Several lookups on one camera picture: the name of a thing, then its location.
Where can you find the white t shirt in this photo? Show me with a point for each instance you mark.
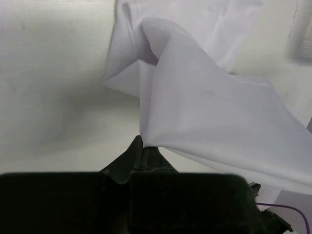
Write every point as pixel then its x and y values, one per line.
pixel 216 85

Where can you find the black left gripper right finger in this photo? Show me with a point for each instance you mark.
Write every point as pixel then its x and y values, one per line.
pixel 151 160

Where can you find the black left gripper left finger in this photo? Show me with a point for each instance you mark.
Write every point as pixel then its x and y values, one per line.
pixel 120 169

